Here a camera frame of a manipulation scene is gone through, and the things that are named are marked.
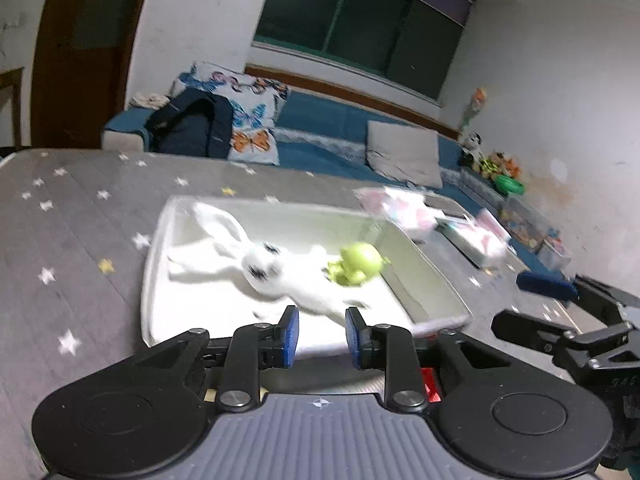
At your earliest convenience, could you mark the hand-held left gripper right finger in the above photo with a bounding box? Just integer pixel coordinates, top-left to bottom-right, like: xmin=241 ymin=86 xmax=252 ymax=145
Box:
xmin=345 ymin=307 xmax=521 ymax=414

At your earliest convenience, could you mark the wooden wall rail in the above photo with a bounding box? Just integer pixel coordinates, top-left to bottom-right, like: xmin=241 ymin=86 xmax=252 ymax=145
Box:
xmin=245 ymin=64 xmax=461 ymax=141

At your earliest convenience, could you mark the dark glass window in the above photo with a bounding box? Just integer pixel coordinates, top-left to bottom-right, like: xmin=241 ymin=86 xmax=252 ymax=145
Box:
xmin=252 ymin=0 xmax=473 ymax=103

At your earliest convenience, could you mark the green plastic bowl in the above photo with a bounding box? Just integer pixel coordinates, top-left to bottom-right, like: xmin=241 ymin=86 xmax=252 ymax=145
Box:
xmin=494 ymin=174 xmax=526 ymax=196

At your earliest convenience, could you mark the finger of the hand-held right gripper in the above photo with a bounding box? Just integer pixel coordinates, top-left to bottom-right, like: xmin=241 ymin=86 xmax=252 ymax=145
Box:
xmin=491 ymin=309 xmax=637 ymax=372
xmin=516 ymin=270 xmax=640 ymax=329

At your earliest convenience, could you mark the wooden side table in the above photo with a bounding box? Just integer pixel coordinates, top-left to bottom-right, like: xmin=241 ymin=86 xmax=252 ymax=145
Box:
xmin=0 ymin=66 xmax=25 ymax=148

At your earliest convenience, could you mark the clear storage box with toys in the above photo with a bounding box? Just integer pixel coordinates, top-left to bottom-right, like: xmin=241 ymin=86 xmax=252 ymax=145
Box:
xmin=500 ymin=195 xmax=551 ymax=256

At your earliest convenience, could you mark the dark blue backpack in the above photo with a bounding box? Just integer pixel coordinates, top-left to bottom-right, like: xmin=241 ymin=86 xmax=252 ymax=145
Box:
xmin=145 ymin=89 xmax=235 ymax=160

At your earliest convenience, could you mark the white patterned cloth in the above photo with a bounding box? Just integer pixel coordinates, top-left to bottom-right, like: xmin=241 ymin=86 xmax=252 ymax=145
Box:
xmin=131 ymin=92 xmax=171 ymax=110

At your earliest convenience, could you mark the panda plush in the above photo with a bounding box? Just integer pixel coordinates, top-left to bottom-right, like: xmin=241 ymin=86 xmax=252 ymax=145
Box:
xmin=460 ymin=131 xmax=486 ymax=166

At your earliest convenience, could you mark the green round-headed toy figure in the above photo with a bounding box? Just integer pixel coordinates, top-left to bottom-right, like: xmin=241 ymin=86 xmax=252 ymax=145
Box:
xmin=325 ymin=241 xmax=391 ymax=288

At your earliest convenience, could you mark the white flat case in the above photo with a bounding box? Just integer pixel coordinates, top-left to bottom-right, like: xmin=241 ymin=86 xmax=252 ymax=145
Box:
xmin=425 ymin=194 xmax=473 ymax=220

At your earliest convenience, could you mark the grey cardboard box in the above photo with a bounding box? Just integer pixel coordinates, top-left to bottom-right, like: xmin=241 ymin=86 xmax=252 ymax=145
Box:
xmin=141 ymin=195 xmax=473 ymax=356

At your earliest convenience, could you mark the orange and green wall doll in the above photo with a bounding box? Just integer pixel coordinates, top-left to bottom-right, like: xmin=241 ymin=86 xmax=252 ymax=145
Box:
xmin=462 ymin=87 xmax=488 ymax=131

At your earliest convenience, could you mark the brown wooden door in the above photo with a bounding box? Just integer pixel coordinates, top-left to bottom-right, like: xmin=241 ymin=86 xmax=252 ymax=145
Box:
xmin=31 ymin=0 xmax=156 ymax=150

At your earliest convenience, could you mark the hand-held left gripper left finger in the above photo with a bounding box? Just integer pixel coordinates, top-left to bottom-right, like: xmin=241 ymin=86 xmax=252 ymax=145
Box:
xmin=132 ymin=305 xmax=301 ymax=414

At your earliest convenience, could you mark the blue sofa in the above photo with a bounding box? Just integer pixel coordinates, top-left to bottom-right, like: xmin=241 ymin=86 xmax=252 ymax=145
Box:
xmin=102 ymin=87 xmax=556 ymax=263

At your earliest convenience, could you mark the pink white packet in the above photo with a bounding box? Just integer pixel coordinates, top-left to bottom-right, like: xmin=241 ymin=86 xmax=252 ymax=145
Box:
xmin=437 ymin=209 xmax=511 ymax=268

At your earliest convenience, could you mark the pink and white tissue pack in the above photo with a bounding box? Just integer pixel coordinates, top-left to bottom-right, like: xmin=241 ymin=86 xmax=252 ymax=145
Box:
xmin=355 ymin=186 xmax=446 ymax=241

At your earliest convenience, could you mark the white rabbit plush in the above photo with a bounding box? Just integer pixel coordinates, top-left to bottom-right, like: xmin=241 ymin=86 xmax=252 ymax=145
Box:
xmin=166 ymin=202 xmax=371 ymax=323

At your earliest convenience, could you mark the butterfly print pillow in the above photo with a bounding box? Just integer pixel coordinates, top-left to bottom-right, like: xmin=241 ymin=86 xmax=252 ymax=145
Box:
xmin=170 ymin=61 xmax=291 ymax=166

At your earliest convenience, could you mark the orange fox plush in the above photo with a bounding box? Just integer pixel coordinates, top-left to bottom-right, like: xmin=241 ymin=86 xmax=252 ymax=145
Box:
xmin=495 ymin=152 xmax=523 ymax=178

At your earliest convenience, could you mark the small clear storage box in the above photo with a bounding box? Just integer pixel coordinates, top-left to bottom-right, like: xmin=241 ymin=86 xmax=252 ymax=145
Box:
xmin=537 ymin=230 xmax=572 ymax=271

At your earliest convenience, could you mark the grey star-print tablecloth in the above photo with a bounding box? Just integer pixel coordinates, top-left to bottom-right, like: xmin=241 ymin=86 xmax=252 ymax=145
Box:
xmin=0 ymin=149 xmax=640 ymax=480

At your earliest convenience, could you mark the grey pillow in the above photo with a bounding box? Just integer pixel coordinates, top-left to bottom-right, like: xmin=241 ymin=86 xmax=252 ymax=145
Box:
xmin=365 ymin=120 xmax=443 ymax=190

